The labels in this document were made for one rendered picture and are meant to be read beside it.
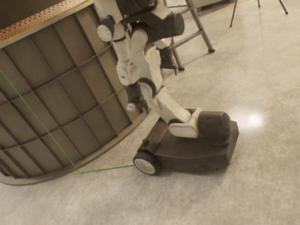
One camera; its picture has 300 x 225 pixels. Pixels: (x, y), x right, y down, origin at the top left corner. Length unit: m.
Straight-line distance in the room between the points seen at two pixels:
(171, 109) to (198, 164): 0.39
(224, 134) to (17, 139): 1.66
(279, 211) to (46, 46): 1.80
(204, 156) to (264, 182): 0.36
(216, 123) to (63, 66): 1.22
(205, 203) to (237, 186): 0.22
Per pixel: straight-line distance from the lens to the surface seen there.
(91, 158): 2.21
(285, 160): 1.66
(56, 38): 1.94
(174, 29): 1.21
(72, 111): 2.06
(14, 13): 1.98
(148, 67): 1.40
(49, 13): 1.95
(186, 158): 1.53
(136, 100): 1.32
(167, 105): 1.54
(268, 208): 1.46
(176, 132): 1.57
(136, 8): 1.23
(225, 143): 1.52
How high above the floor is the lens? 1.24
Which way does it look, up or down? 30 degrees down
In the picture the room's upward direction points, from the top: 24 degrees counter-clockwise
